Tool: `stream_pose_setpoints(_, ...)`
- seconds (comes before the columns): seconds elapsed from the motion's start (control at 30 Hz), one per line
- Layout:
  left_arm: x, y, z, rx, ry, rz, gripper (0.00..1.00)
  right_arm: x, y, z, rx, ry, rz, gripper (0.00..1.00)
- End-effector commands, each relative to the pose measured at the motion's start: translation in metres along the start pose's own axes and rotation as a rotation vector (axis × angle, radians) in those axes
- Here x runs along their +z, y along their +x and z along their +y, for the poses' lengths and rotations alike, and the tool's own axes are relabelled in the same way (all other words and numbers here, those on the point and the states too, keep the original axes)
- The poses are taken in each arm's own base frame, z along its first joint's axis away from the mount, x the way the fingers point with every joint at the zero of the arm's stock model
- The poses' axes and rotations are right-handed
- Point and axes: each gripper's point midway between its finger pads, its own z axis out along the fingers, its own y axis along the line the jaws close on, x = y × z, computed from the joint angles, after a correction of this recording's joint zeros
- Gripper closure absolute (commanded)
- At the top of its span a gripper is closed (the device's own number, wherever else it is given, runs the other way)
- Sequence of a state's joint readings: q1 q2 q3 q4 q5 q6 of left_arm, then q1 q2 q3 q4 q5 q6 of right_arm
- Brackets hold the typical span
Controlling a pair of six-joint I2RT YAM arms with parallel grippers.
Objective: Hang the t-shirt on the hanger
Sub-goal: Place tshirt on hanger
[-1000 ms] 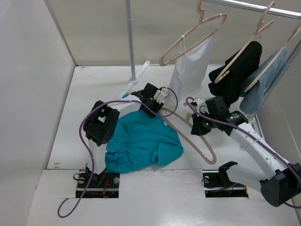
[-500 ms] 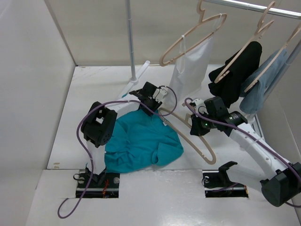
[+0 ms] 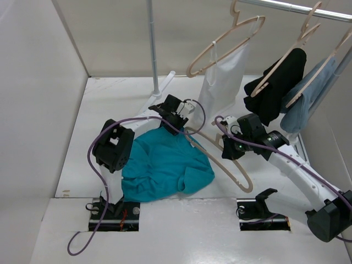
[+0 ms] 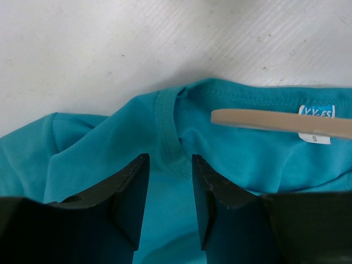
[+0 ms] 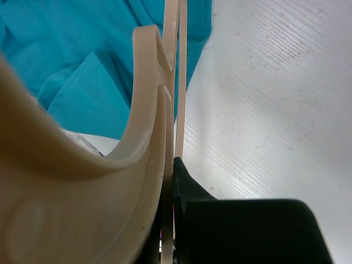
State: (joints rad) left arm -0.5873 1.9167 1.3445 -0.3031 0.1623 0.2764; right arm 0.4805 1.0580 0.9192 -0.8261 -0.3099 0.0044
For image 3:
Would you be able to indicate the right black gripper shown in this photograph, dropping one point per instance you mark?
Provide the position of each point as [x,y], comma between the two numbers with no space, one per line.
[228,152]

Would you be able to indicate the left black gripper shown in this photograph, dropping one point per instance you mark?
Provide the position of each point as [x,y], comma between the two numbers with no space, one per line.
[181,121]

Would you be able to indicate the teal t shirt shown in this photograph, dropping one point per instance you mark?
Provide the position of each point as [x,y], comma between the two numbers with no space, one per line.
[162,165]

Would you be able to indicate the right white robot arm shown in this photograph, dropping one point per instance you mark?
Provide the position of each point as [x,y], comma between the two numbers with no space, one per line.
[323,207]

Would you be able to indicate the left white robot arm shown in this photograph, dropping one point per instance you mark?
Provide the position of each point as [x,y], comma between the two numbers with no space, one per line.
[112,147]

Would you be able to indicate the wooden hanger with blue cloth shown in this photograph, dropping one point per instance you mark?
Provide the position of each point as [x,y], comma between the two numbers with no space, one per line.
[346,36]

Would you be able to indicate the black cloth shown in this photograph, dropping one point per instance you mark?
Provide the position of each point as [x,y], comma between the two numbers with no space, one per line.
[267,103]

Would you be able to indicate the light blue cloth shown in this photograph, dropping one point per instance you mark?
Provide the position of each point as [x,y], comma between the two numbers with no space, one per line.
[297,115]

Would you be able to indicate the white cloth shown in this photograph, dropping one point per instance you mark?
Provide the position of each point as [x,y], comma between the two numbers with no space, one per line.
[223,75]

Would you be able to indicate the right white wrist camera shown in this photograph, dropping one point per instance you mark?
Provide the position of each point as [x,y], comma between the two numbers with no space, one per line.
[229,122]

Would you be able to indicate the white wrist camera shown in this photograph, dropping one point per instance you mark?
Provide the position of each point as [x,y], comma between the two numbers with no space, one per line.
[229,122]
[185,108]

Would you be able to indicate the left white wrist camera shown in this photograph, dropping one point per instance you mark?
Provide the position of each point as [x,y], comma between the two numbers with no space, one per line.
[185,108]

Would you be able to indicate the aluminium rail at right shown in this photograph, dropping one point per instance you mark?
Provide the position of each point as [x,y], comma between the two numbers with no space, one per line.
[301,150]

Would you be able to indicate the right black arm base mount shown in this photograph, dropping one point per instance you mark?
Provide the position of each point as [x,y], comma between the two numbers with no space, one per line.
[254,215]

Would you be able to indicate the white clothes rack frame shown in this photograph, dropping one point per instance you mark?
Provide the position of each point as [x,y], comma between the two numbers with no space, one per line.
[180,30]

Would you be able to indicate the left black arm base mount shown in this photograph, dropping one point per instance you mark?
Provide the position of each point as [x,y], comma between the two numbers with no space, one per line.
[119,217]

